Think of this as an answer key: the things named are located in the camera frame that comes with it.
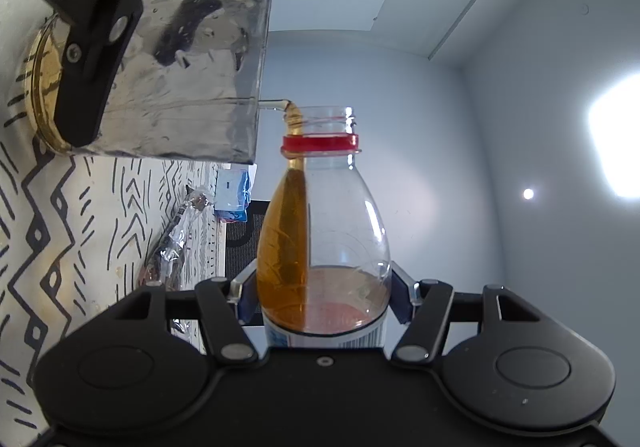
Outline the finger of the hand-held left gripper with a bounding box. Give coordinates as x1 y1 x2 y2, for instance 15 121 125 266
9 0 210 150

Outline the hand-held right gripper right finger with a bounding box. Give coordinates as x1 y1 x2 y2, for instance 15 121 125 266
390 262 546 364

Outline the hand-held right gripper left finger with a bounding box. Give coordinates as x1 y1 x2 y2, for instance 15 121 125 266
117 260 263 366

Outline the clear plastic tea bottle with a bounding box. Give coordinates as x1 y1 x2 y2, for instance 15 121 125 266
255 106 392 349

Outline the clear glass cup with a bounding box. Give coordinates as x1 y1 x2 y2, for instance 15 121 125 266
22 0 302 166

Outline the black mesh office chair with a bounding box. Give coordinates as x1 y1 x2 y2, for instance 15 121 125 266
224 199 267 279

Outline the clear plastic wrapper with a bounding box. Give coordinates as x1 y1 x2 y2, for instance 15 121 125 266
141 184 217 334

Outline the blue and white packet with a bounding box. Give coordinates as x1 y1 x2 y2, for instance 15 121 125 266
214 164 258 224

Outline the black patterned white tablecloth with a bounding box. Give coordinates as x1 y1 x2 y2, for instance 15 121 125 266
0 0 226 447

